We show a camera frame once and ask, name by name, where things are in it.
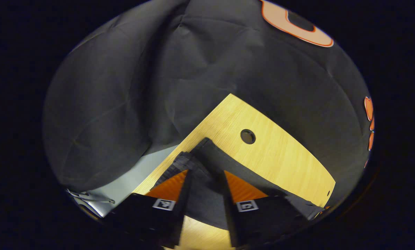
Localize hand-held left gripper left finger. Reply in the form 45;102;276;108
103;169;193;248

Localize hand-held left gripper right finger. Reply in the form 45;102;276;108
222;170;314;248

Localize black denim jeans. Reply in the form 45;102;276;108
155;137;325;231

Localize black backdrop cloth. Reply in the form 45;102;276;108
42;0;375;209

